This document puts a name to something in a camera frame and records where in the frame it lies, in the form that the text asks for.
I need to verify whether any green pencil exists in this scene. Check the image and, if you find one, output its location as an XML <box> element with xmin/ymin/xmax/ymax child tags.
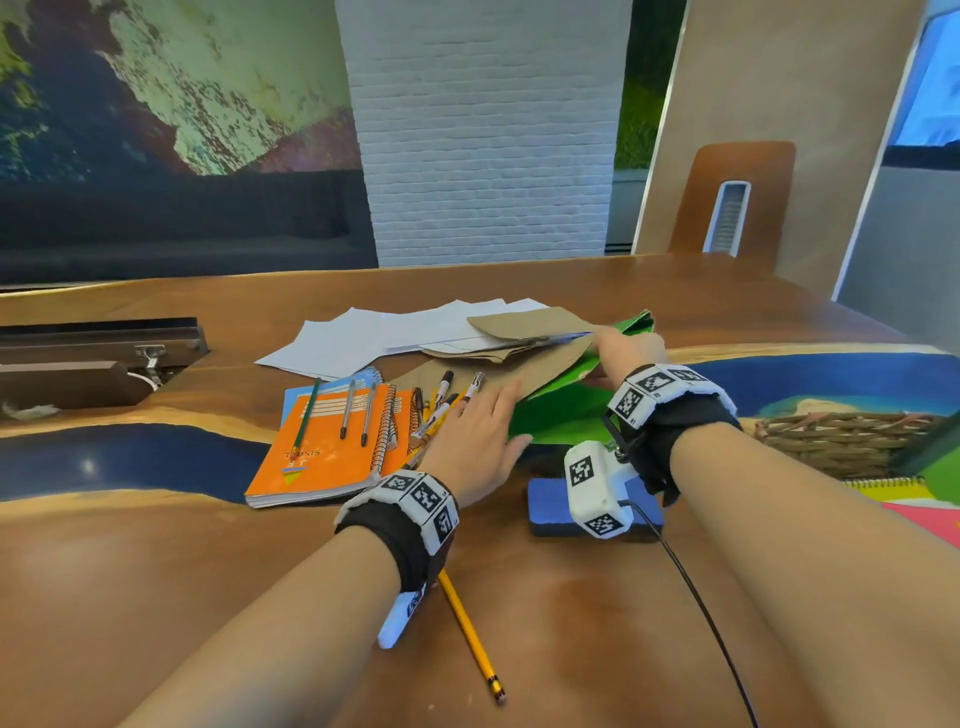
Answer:
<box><xmin>290</xmin><ymin>378</ymin><xmax>322</xmax><ymax>457</ymax></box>

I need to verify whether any brown wooden chair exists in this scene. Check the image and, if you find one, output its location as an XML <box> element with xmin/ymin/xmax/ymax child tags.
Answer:
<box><xmin>667</xmin><ymin>140</ymin><xmax>798</xmax><ymax>260</ymax></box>

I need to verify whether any wooden table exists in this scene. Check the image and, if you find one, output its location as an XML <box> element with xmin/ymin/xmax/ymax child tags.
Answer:
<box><xmin>0</xmin><ymin>251</ymin><xmax>960</xmax><ymax>728</ymax></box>

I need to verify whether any black right camera cable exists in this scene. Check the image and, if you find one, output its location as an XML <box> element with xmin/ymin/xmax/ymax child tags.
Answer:
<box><xmin>618</xmin><ymin>500</ymin><xmax>760</xmax><ymax>728</ymax></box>

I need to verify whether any yellow notebook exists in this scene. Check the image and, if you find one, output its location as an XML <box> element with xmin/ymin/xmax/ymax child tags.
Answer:
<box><xmin>843</xmin><ymin>474</ymin><xmax>935</xmax><ymax>504</ymax></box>

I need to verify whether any brown kraft paper sheet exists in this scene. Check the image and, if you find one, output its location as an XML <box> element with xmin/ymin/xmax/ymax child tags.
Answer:
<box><xmin>466</xmin><ymin>305</ymin><xmax>601</xmax><ymax>343</ymax></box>
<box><xmin>389</xmin><ymin>333</ymin><xmax>595</xmax><ymax>410</ymax></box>

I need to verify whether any green foliage wall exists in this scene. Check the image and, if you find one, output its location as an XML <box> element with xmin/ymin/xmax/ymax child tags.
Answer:
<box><xmin>613</xmin><ymin>0</ymin><xmax>688</xmax><ymax>172</ymax></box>

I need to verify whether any person's right forearm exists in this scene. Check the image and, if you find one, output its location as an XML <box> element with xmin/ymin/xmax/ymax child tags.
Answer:
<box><xmin>667</xmin><ymin>421</ymin><xmax>960</xmax><ymax>728</ymax></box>

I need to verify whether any large abstract wall painting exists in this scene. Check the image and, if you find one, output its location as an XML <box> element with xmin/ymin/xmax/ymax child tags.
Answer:
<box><xmin>0</xmin><ymin>0</ymin><xmax>364</xmax><ymax>185</ymax></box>

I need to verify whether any woven wicker basket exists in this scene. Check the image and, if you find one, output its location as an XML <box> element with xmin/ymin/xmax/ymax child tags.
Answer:
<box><xmin>753</xmin><ymin>410</ymin><xmax>946</xmax><ymax>481</ymax></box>

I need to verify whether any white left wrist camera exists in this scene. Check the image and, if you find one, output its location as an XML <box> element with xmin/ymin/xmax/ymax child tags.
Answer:
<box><xmin>377</xmin><ymin>581</ymin><xmax>429</xmax><ymax>651</ymax></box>

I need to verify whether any dark wooden box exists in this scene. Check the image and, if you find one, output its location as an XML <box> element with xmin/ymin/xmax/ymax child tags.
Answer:
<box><xmin>0</xmin><ymin>317</ymin><xmax>211</xmax><ymax>412</ymax></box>

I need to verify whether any dark sofa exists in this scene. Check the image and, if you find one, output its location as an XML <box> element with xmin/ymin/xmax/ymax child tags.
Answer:
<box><xmin>0</xmin><ymin>168</ymin><xmax>379</xmax><ymax>286</ymax></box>

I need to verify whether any bunch of yellow pencils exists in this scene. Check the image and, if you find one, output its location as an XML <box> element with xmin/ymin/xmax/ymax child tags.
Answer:
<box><xmin>404</xmin><ymin>386</ymin><xmax>508</xmax><ymax>705</ymax></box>

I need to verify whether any blue eraser block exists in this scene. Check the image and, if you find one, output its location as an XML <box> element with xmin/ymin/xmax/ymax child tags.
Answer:
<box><xmin>527</xmin><ymin>473</ymin><xmax>665</xmax><ymax>540</ymax></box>

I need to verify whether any blue orange notebook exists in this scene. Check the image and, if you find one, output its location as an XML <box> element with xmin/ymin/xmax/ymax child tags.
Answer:
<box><xmin>281</xmin><ymin>367</ymin><xmax>384</xmax><ymax>421</ymax></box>

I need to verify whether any brown metal-framed board panel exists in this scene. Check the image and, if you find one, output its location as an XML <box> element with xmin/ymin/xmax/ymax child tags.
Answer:
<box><xmin>632</xmin><ymin>0</ymin><xmax>930</xmax><ymax>301</ymax></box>

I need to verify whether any black wrist marker band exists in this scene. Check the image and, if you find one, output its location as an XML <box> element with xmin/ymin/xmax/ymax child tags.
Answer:
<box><xmin>603</xmin><ymin>363</ymin><xmax>744</xmax><ymax>508</ymax></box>
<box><xmin>333</xmin><ymin>470</ymin><xmax>460</xmax><ymax>594</ymax></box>

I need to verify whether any person's left forearm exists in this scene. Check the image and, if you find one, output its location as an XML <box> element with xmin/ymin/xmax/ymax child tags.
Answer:
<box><xmin>119</xmin><ymin>524</ymin><xmax>403</xmax><ymax>728</ymax></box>

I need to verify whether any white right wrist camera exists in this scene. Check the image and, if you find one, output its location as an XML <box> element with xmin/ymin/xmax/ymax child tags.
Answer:
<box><xmin>563</xmin><ymin>440</ymin><xmax>639</xmax><ymax>540</ymax></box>

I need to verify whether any person's left hand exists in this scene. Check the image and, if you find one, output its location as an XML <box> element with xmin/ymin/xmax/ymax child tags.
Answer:
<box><xmin>418</xmin><ymin>378</ymin><xmax>534</xmax><ymax>510</ymax></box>

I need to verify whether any pink spiral notebook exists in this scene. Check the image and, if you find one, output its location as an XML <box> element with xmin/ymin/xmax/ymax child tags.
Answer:
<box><xmin>881</xmin><ymin>500</ymin><xmax>960</xmax><ymax>549</ymax></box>

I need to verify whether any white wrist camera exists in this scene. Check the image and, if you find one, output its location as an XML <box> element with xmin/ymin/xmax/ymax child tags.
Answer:
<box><xmin>563</xmin><ymin>440</ymin><xmax>639</xmax><ymax>540</ymax></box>
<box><xmin>377</xmin><ymin>581</ymin><xmax>429</xmax><ymax>651</ymax></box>

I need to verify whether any black left wrist marker band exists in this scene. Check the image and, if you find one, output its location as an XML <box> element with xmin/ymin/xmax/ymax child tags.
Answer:
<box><xmin>333</xmin><ymin>470</ymin><xmax>460</xmax><ymax>594</ymax></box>

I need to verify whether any black right wrist marker band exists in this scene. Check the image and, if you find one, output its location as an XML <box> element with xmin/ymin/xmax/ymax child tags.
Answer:
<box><xmin>603</xmin><ymin>363</ymin><xmax>744</xmax><ymax>508</ymax></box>

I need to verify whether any window with building view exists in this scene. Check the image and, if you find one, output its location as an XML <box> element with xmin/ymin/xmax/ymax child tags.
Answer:
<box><xmin>884</xmin><ymin>7</ymin><xmax>960</xmax><ymax>170</ymax></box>

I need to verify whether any person's right hand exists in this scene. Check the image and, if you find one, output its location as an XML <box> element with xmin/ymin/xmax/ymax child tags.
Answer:
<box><xmin>584</xmin><ymin>326</ymin><xmax>670</xmax><ymax>391</ymax></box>

